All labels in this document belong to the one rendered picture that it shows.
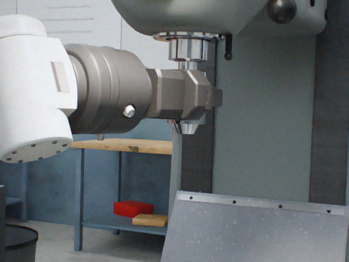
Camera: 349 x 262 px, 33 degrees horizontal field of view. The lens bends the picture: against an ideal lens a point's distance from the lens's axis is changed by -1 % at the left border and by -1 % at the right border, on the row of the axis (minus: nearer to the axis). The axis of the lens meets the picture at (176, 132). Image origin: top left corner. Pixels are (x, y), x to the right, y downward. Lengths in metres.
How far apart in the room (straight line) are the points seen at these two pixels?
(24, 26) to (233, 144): 0.62
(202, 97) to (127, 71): 0.10
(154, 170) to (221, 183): 4.27
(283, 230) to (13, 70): 0.64
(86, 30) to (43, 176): 1.49
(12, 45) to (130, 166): 4.95
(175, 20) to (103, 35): 4.98
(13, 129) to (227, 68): 0.63
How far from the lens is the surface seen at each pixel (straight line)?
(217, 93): 0.70
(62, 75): 0.53
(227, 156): 1.08
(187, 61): 0.69
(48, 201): 5.95
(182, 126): 0.69
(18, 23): 0.54
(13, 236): 2.89
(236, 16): 0.66
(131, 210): 5.05
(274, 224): 1.04
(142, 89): 0.58
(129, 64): 0.58
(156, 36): 0.69
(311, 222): 1.04
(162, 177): 5.32
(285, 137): 1.05
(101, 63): 0.56
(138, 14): 0.64
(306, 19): 0.81
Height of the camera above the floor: 1.23
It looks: 3 degrees down
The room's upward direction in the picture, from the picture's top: 2 degrees clockwise
